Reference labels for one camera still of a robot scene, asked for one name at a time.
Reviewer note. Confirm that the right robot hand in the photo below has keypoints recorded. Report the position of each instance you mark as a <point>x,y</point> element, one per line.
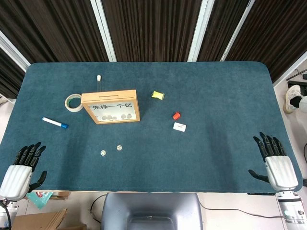
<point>281,172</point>

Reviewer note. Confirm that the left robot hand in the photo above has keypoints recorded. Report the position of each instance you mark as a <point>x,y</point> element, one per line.
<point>16,179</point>

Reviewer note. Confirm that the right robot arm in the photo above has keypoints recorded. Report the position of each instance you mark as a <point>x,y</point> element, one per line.
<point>290,208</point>

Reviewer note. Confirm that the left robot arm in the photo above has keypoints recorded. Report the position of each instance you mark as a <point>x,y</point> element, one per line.
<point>2,216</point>

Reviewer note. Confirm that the teal plastic bag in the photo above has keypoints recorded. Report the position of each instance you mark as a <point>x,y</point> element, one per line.
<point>38,198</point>

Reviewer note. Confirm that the black table control panel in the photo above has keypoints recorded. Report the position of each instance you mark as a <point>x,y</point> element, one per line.
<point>261,193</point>

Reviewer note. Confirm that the brown cardboard tray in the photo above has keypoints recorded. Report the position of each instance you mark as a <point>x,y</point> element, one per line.
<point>61,195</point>

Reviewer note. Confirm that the white marker blue cap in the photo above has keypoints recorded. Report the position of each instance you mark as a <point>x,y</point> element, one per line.
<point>51,121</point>

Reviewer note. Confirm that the person's leg white trousers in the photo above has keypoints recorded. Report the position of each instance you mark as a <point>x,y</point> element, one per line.
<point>303,105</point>

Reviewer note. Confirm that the white sneaker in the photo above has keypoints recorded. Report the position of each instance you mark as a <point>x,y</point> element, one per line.
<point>290,95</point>

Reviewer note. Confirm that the beige masking tape roll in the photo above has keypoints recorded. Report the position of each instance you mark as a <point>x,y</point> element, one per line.
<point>72,110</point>

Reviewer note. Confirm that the black floor equipment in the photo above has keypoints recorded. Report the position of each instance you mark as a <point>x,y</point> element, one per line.
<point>296,83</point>

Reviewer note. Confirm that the blue table cloth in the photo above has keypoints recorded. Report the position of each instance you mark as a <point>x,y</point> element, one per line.
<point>192,155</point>

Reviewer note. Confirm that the small white box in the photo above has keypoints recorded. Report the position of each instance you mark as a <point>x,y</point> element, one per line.
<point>179,126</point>

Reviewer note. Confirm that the small red cap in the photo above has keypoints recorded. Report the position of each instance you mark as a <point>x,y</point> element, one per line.
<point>176,116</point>

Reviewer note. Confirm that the clear tube white cap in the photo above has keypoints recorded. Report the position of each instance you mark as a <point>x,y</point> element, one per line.
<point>98,77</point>

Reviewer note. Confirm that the grey robot torso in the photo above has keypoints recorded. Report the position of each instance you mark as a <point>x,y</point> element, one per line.
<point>151,206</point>

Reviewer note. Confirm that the small yellow packet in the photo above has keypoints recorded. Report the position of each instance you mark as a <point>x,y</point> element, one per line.
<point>157,95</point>

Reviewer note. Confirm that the white partition post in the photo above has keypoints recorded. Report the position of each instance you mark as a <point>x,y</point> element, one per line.
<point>290,69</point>
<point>14,54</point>
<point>237,31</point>
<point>200,31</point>
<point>103,31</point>

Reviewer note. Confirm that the wooden coin box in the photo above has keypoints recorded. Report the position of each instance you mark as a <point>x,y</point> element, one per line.
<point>110,97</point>

